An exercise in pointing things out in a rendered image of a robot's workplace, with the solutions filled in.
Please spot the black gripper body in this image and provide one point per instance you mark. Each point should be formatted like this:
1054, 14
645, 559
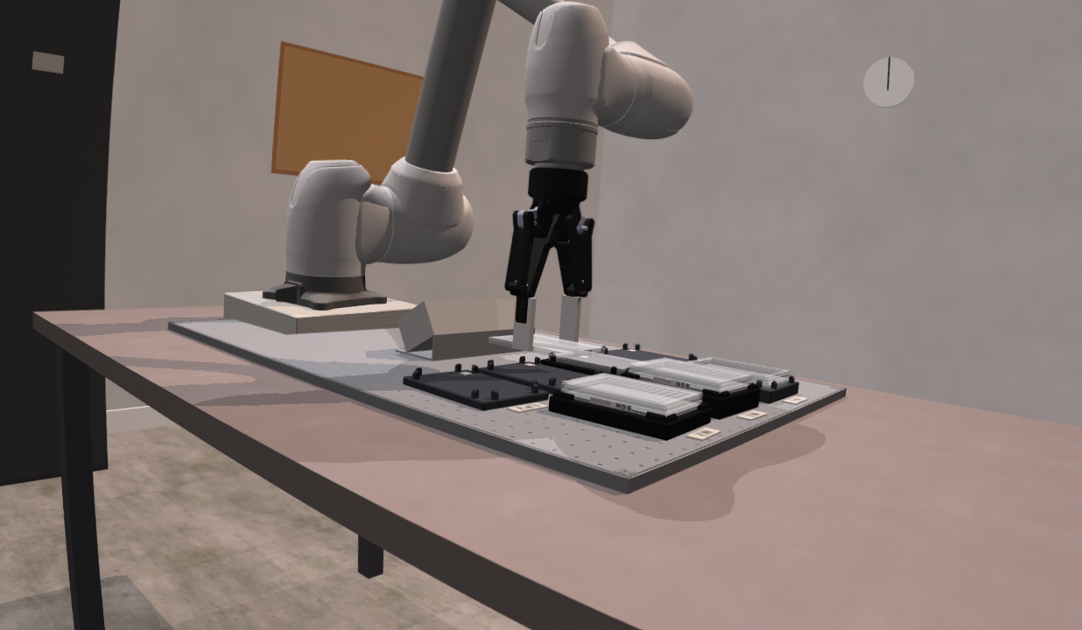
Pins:
556, 191

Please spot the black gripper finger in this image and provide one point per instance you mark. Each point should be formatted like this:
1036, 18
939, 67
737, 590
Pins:
527, 257
575, 267

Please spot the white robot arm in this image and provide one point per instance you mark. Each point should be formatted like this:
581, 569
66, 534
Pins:
575, 77

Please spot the black flat plate with corner posts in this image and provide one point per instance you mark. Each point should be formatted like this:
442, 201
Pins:
488, 392

